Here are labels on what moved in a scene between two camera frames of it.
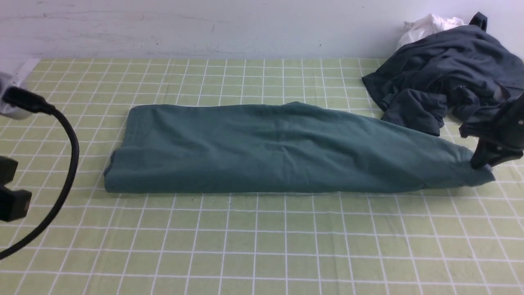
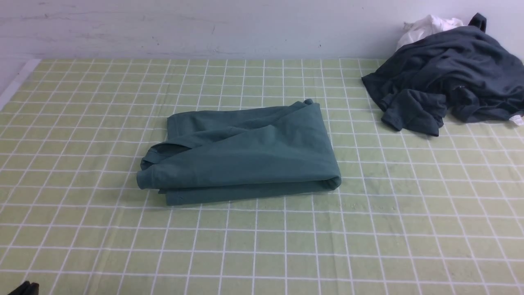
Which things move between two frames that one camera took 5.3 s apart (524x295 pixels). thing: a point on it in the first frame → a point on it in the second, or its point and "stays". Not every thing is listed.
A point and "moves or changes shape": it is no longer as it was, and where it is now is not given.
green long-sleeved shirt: (284, 147) moves or changes shape
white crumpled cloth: (426, 26) stays
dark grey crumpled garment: (466, 72) stays
